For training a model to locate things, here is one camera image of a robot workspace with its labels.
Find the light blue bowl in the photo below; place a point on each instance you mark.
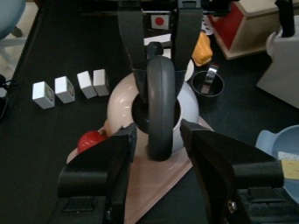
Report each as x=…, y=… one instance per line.
x=282, y=140

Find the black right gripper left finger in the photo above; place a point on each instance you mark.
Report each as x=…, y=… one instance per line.
x=94, y=178

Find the white mahjong tile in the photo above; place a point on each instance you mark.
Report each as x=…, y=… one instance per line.
x=42, y=94
x=86, y=84
x=101, y=82
x=64, y=89

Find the white dotted tile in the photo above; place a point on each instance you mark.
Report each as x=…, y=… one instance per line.
x=208, y=26

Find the white knife block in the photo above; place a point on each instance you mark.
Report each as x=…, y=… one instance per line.
x=282, y=67

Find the orange toy food piece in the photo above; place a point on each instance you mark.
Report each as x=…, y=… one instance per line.
x=204, y=49

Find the red wooden toy box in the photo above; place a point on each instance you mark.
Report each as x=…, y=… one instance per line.
x=249, y=32

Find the red dot mahjong tile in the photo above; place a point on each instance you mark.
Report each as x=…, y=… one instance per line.
x=161, y=21

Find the yellow sponge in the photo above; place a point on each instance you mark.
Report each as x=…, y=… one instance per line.
x=290, y=167

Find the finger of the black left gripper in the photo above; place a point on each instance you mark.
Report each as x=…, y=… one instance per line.
x=188, y=38
x=132, y=38

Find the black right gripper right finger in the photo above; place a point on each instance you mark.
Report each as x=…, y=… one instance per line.
x=234, y=175

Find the red round fruit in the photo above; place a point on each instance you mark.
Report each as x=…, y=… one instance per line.
x=90, y=140

